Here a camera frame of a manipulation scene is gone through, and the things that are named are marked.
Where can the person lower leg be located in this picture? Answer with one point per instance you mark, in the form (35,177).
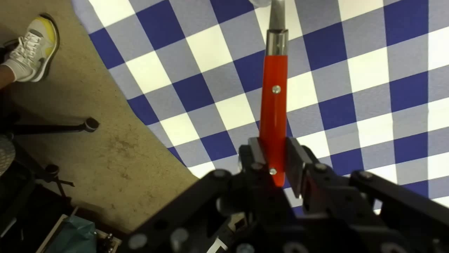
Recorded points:
(4,77)

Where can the teal bag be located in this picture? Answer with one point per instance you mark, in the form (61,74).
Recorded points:
(74,233)

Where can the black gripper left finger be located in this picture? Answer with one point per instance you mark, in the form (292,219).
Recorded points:
(252,159)

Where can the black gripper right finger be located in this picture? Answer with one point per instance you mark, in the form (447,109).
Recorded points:
(303,169)

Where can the blue white checkered tablecloth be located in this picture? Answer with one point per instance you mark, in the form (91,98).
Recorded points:
(373,70)

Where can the white yellow sneaker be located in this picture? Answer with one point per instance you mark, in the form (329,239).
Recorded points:
(35,49)

